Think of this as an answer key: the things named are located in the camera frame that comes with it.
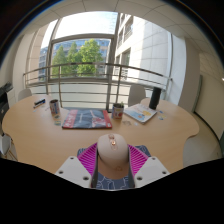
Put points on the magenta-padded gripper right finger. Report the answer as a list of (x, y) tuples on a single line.
[(153, 168)]

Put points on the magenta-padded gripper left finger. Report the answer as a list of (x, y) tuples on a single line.
[(71, 168)]

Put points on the pale pink computer mouse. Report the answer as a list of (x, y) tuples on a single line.
[(112, 150)]

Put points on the navy line-print mouse pad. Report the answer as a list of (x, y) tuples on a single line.
[(113, 184)]

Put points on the small printed card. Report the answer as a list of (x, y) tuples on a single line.
[(57, 122)]

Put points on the red and dark magazine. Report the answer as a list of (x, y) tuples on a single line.
[(87, 119)]

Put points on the light blue booklet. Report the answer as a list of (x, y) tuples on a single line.
[(140, 113)]

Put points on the printed tin can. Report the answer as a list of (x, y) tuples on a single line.
[(54, 107)]

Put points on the printed cup with pens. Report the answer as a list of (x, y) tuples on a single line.
[(117, 111)]

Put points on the black cylindrical speaker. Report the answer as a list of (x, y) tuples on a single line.
[(155, 98)]

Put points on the white chair with wooden legs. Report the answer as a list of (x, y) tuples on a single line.
[(5, 143)]

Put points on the black and white printer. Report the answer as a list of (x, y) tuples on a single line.
[(4, 100)]

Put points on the metal balcony railing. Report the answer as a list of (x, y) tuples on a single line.
[(90, 63)]

